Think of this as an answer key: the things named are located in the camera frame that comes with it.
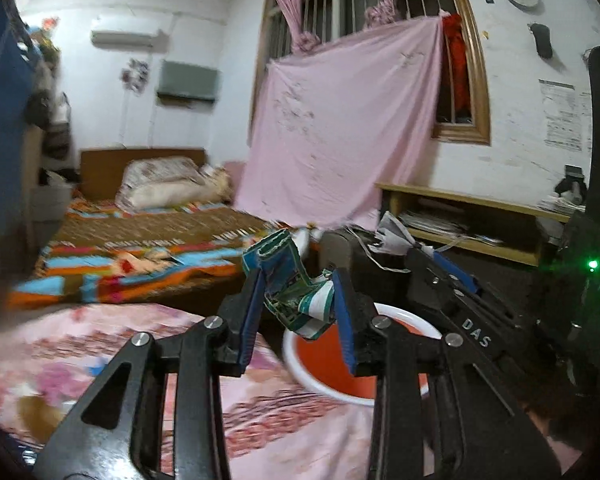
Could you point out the blue fabric wardrobe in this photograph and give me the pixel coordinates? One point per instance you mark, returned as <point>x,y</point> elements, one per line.
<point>17,61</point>

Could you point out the stack of papers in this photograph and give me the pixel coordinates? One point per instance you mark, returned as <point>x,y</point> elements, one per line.
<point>442,226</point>

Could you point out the red white plastic basin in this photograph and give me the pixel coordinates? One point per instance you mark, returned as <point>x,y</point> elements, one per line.
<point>318,365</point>

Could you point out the wooden low shelf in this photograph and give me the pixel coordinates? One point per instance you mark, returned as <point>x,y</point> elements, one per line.
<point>525,230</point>

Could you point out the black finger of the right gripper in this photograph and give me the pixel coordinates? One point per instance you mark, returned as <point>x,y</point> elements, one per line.
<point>431,292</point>
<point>452,269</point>

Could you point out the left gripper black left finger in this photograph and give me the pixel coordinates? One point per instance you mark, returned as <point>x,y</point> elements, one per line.
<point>114,431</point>

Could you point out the floral pillow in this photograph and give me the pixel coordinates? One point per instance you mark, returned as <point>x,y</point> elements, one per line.
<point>166,182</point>

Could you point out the white air conditioner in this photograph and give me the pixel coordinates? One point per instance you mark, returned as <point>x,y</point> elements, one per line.
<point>124,38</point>

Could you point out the red cloth at window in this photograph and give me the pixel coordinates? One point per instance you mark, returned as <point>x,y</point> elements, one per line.
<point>455,63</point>

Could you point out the black checked bag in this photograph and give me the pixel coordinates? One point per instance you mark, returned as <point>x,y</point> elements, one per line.
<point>345,248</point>

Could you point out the green blue paper packet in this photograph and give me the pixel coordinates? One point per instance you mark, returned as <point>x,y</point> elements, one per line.
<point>301,303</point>

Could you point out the black hanging handbag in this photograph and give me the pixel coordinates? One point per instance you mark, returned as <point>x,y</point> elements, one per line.
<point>39,109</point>

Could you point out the pink hanging sheet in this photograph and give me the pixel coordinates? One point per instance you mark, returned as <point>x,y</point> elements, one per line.
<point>331,125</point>

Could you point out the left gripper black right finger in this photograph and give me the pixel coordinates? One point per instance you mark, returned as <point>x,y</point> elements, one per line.
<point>480,431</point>

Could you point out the brown colourful striped bedspread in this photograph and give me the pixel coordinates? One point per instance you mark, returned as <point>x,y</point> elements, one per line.
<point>104,255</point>

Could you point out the white nightstand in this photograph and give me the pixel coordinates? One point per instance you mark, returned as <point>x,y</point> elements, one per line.
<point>48,207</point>

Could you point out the grey white paper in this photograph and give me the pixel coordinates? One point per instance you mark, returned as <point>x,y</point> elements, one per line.
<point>393,238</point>

